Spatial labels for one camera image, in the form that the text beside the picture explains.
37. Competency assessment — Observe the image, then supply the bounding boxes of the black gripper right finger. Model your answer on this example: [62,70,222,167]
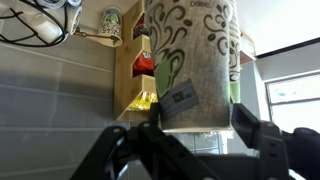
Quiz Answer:
[230,102,320,180]

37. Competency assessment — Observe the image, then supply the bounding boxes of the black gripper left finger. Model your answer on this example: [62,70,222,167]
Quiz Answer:
[69,102,218,180]

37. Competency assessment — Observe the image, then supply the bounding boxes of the patterned paper cup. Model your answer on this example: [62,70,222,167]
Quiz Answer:
[143,0,235,134]
[97,5,124,48]

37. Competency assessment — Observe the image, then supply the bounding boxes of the wooden tea bag organizer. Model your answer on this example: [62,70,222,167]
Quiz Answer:
[113,0,160,123]

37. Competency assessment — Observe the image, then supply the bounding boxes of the wire coffee pod carousel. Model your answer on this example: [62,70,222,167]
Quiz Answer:
[0,0,85,48]

